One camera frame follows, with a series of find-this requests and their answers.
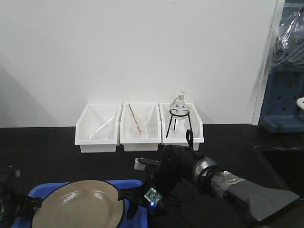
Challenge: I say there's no middle white storage bin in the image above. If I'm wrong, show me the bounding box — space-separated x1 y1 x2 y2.
119 103 162 152

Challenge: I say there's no black wire tripod stand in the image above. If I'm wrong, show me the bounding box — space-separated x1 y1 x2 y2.
165 109 192 139

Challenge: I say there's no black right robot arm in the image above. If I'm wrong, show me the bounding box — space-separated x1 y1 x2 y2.
118 129 299 227

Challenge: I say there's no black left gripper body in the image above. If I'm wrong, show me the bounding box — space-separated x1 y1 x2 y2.
0 166 31 227

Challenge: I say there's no black lab sink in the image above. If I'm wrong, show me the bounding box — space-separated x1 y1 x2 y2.
253 145 304 202

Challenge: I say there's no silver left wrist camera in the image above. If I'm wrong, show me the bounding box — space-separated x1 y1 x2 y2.
7 168 21 180

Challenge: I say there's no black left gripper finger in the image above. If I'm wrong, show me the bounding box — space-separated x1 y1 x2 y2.
23 196 43 210

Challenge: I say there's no blue plastic tray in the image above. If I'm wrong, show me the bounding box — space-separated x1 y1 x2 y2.
11 179 148 228

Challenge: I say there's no clear glass beaker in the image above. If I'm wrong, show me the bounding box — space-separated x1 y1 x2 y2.
131 111 147 138

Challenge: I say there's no green right circuit board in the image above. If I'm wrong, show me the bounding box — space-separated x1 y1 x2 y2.
144 188 162 207

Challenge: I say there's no left white storage bin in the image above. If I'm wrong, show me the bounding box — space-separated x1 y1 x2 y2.
74 104 122 153

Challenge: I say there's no red glass thermometer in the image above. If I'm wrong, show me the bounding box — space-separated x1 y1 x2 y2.
128 103 142 133

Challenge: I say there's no clear glass rod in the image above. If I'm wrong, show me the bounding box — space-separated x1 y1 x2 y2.
88 115 116 140

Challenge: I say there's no white storage bin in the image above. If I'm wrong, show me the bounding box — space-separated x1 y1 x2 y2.
74 104 122 153
159 103 204 151
119 103 162 152

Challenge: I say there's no blue perforated equipment rack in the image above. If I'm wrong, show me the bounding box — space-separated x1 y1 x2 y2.
258 72 304 133

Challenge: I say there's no round glass flask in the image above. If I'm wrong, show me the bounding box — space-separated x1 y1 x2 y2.
170 91 190 119

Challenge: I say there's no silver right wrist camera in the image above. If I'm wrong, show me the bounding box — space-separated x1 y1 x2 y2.
134 157 161 171

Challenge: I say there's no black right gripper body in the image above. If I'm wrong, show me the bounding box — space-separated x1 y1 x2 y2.
140 166 171 214

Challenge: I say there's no beige plate with black rim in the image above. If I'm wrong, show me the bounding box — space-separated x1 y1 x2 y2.
32 180 125 228

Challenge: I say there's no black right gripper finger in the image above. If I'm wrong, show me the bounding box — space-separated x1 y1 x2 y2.
127 201 139 219
118 187 143 202

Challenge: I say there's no right white storage bin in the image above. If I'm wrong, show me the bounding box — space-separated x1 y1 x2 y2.
159 103 204 151

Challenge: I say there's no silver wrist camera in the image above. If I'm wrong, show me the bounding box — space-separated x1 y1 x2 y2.
7 168 21 180
134 157 161 171

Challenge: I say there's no clear plastic bag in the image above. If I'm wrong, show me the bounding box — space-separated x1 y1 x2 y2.
271 7 304 73

